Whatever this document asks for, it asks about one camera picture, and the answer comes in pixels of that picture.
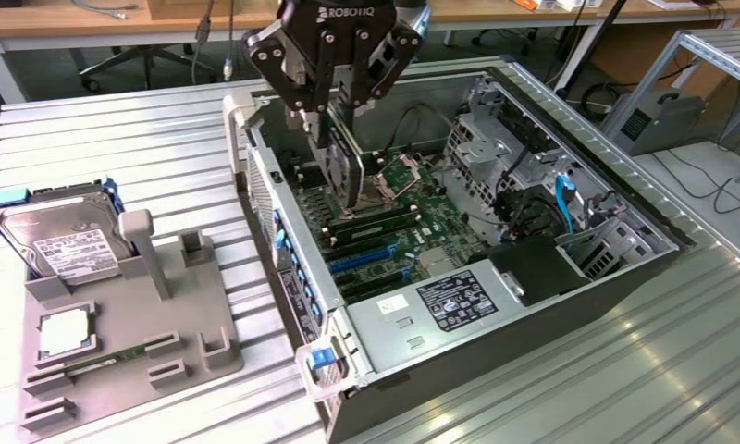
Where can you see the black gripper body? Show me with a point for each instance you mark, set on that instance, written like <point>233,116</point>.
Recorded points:
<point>346,32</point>

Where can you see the graphics card with metal bracket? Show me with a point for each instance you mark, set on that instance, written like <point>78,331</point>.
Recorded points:
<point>342,176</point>

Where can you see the black chair base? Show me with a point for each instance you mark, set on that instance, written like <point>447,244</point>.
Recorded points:
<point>499,33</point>

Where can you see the long wooden desk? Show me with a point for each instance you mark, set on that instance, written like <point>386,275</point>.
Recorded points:
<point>499,18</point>

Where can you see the brown cardboard box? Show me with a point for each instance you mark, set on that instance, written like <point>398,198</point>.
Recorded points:
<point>191,8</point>

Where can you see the black office chair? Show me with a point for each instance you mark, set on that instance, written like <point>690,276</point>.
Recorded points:
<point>148,57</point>

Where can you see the metal drive cage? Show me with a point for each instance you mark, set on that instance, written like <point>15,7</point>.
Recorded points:
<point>475,152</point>

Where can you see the open socket cover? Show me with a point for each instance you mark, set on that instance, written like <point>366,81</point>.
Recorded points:
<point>401,173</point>

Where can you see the orange small box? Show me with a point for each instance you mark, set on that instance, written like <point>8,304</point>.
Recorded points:
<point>534,4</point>

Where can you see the green motherboard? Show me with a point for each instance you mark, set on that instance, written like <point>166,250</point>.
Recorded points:
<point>445,226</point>

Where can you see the installed black RAM stick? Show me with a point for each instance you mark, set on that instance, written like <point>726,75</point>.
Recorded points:
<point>358,231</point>

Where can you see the silver chipset heatsink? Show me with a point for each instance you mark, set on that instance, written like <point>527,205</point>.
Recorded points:
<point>438,261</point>

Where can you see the grey computer tower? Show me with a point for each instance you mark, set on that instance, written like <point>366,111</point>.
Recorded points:
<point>661,125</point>

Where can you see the silver hard disk drive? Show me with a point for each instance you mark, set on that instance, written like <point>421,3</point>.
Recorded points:
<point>62,240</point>

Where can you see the black fan shroud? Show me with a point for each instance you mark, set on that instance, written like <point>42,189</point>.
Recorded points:
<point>537,273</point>

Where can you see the grey disk bay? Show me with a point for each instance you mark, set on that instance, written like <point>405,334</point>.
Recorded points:
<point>598,259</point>

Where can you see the grey power supply unit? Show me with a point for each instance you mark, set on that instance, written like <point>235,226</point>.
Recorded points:
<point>395,324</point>

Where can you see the grey parts rack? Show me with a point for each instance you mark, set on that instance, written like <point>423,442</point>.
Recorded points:
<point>130,324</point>

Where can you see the blue case latch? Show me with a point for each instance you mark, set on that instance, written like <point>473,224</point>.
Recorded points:
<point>321,360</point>

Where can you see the open black PC case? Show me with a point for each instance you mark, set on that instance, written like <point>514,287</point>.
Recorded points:
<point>531,333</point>

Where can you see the silver CPU chip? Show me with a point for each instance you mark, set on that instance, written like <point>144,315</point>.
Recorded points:
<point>67,335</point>

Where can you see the green RAM stick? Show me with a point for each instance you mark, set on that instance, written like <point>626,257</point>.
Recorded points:
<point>108,363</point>

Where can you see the wooden desk with white frame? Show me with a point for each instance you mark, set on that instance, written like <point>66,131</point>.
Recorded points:
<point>50,23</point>

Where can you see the aluminium frame rack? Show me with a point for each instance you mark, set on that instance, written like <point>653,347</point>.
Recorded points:
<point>716,51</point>

